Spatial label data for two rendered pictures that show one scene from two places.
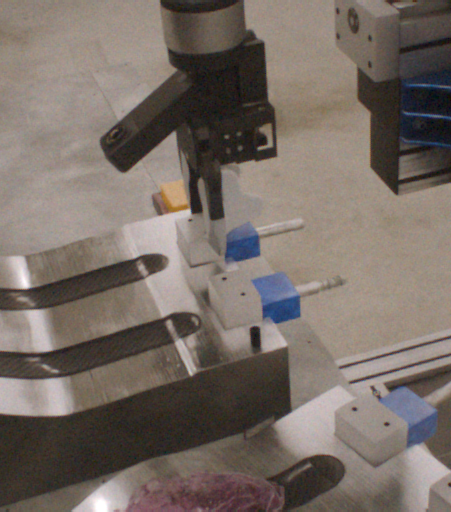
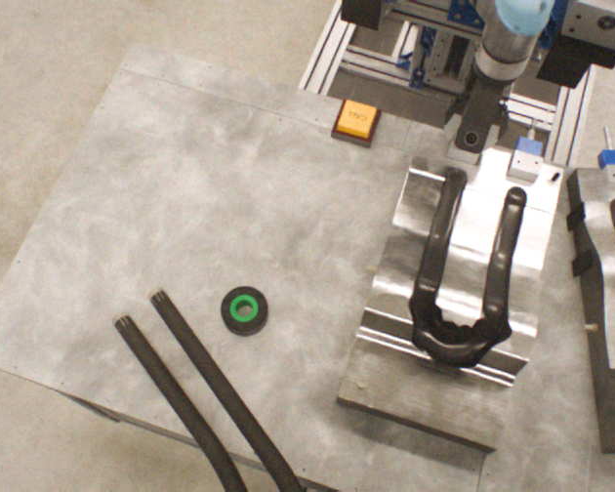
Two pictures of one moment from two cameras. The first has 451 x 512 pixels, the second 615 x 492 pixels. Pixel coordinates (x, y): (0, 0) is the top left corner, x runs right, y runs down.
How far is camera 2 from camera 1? 111 cm
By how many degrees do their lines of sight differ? 46
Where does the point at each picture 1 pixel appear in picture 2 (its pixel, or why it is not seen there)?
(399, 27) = not seen: outside the picture
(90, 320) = (477, 226)
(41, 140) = (190, 143)
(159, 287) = (480, 186)
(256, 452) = (594, 221)
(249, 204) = not seen: hidden behind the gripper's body
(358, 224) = (133, 17)
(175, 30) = (512, 71)
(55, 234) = (312, 194)
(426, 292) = (222, 36)
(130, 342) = (506, 221)
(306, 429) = (594, 195)
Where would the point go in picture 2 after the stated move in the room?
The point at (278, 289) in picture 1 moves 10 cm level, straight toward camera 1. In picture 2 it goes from (533, 146) to (582, 178)
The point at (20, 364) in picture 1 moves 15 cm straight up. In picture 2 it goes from (493, 271) to (519, 235)
